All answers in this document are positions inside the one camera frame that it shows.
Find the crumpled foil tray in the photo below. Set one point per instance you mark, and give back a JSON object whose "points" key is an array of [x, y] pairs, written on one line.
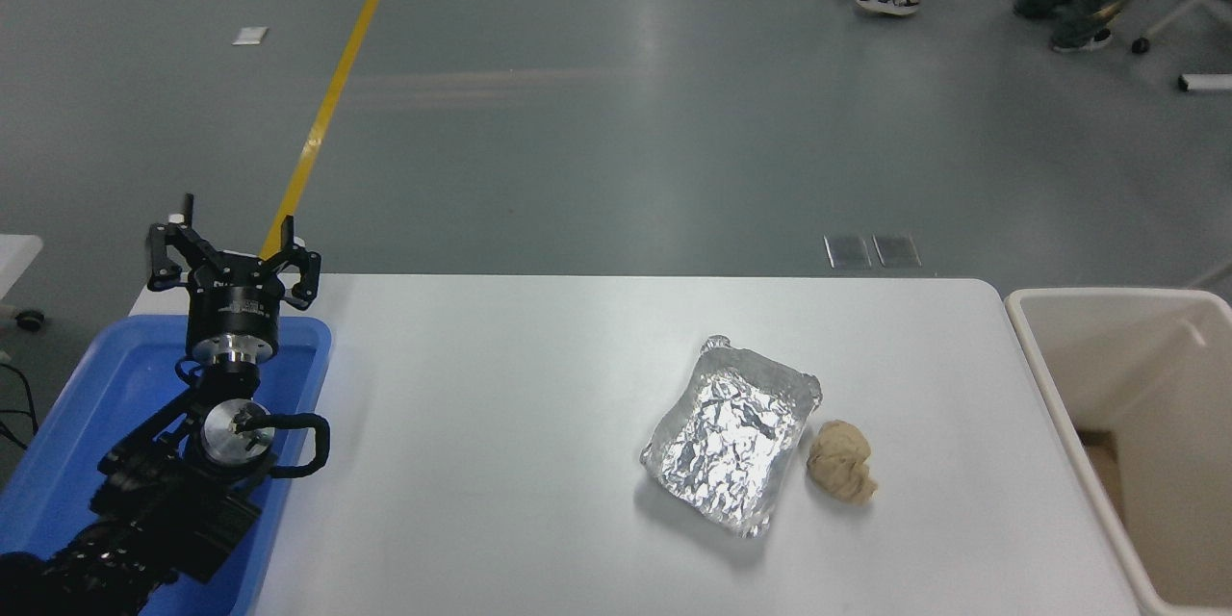
{"points": [[731, 433]]}

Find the crumpled tan paper ball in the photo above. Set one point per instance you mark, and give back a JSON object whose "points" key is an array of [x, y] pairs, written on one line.
{"points": [[840, 462]]}

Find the large pale bin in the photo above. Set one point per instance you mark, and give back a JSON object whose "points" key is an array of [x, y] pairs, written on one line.
{"points": [[1155, 375]]}

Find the grey floor plate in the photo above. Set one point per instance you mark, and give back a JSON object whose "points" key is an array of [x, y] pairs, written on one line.
{"points": [[848, 250], [897, 249]]}

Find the white side table with caster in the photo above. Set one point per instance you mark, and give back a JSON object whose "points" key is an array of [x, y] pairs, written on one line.
{"points": [[14, 260]]}

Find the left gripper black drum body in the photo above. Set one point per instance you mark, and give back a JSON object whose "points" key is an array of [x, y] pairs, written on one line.
{"points": [[233, 303]]}

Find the blue plastic tray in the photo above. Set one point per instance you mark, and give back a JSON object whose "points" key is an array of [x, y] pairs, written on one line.
{"points": [[106, 385]]}

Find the white flat bar on floor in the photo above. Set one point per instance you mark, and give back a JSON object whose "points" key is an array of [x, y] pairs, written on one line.
{"points": [[1205, 83]]}

